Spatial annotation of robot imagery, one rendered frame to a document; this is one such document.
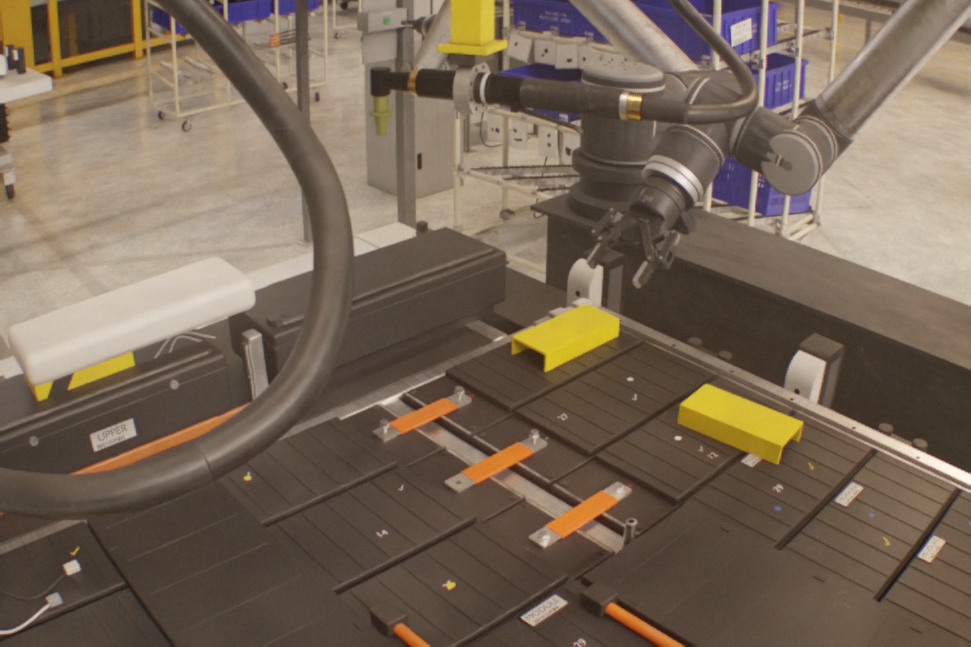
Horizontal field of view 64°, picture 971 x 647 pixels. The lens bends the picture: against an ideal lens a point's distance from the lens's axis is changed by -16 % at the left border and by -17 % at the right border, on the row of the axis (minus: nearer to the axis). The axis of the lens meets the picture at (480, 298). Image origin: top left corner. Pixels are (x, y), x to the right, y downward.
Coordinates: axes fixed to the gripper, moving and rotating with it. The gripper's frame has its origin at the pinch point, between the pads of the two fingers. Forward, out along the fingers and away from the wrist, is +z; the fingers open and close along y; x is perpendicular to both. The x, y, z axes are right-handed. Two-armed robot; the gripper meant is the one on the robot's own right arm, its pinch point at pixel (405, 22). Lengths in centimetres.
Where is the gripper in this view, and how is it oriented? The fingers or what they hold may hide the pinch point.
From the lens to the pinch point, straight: 365.6
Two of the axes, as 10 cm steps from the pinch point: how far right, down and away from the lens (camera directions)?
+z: -6.7, -3.2, 6.7
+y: -7.4, 2.9, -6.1
